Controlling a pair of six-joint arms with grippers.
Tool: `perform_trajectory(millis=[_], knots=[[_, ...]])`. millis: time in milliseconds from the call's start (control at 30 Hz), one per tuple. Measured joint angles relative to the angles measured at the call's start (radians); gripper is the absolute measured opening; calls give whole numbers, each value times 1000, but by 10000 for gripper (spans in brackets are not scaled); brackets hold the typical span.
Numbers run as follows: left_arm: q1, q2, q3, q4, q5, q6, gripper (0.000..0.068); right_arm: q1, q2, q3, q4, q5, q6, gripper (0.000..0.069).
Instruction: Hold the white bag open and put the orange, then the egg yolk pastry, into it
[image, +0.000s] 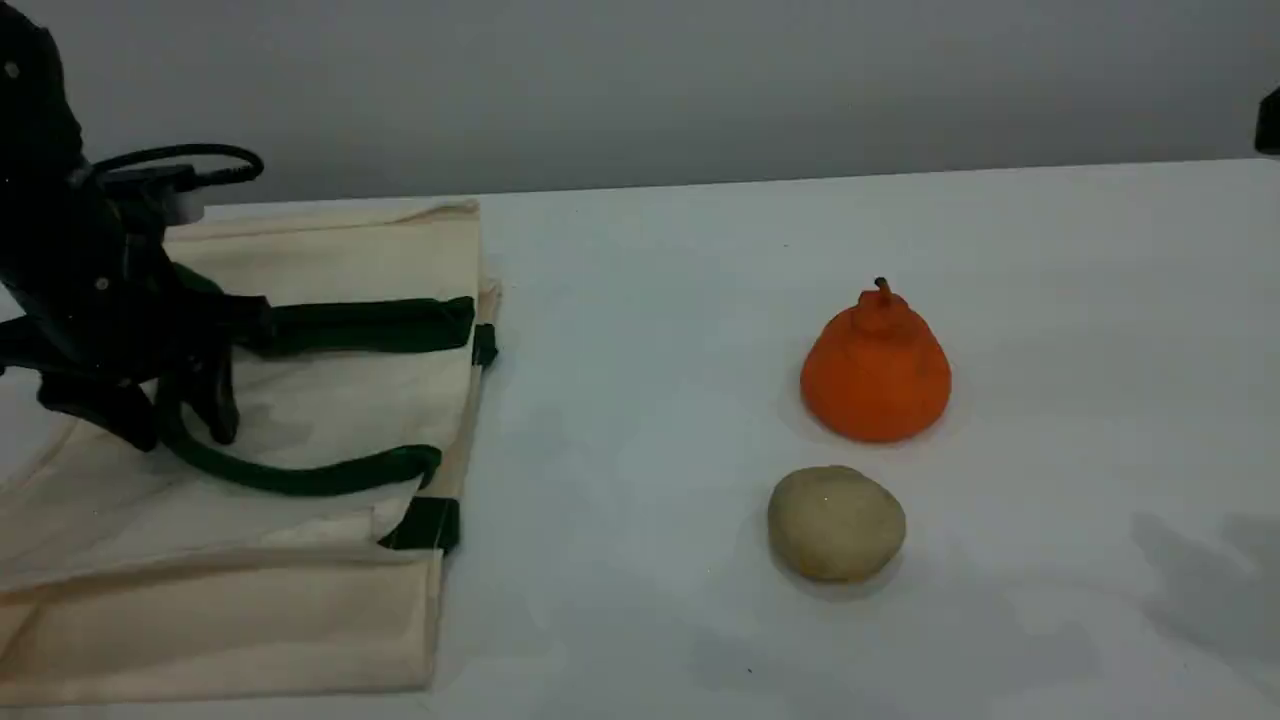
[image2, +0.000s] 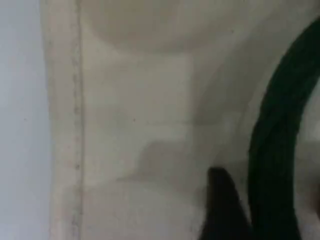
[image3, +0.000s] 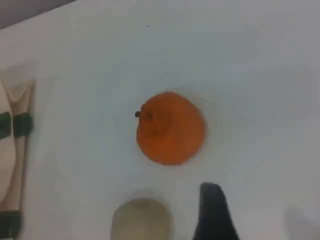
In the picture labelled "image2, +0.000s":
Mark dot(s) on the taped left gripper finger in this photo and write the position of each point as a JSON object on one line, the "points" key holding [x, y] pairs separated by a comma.
{"points": [[316, 200]]}

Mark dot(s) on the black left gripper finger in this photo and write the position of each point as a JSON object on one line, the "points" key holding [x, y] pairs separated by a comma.
{"points": [[222, 212]]}

